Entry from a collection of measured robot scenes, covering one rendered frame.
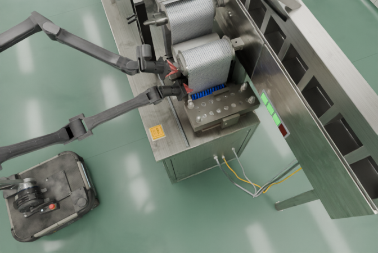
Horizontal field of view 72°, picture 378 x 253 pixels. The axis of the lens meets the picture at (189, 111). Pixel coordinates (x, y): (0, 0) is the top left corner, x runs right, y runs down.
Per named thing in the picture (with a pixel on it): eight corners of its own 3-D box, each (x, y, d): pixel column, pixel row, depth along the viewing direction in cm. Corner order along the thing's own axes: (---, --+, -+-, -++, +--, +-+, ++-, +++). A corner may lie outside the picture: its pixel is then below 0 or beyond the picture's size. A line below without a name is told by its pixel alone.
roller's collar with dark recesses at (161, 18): (153, 21, 138) (152, 11, 132) (164, 17, 139) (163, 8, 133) (157, 29, 136) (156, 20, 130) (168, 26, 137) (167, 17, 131)
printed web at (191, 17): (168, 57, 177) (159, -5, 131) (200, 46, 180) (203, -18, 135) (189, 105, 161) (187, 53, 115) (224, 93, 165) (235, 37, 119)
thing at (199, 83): (188, 95, 151) (188, 77, 134) (225, 82, 154) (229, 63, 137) (188, 95, 150) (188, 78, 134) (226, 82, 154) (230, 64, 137)
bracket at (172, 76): (170, 93, 166) (165, 65, 138) (180, 90, 166) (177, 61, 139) (172, 100, 164) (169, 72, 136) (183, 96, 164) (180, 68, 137)
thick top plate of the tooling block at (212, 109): (184, 108, 153) (183, 103, 148) (246, 86, 159) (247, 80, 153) (194, 131, 147) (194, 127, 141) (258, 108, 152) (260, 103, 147)
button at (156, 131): (149, 129, 155) (149, 128, 153) (161, 125, 156) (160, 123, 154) (153, 140, 152) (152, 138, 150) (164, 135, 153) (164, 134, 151)
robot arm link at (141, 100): (77, 140, 116) (67, 118, 117) (79, 141, 122) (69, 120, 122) (163, 101, 129) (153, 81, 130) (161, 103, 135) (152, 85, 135)
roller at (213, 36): (171, 54, 152) (170, 40, 141) (212, 41, 155) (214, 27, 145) (179, 71, 147) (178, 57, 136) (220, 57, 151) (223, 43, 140)
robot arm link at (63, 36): (49, 39, 123) (40, 29, 112) (55, 29, 124) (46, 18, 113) (134, 78, 126) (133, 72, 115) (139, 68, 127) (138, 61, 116)
